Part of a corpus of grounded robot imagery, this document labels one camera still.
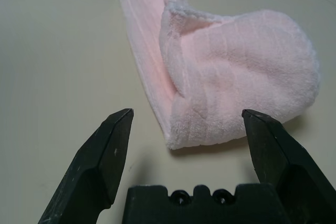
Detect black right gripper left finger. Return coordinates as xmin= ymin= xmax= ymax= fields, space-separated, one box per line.
xmin=38 ymin=108 xmax=134 ymax=224

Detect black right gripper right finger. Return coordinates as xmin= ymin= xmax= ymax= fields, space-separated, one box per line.
xmin=241 ymin=109 xmax=336 ymax=224

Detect pink terry towel with embroidery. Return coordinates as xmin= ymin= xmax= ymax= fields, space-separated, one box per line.
xmin=109 ymin=0 xmax=321 ymax=151

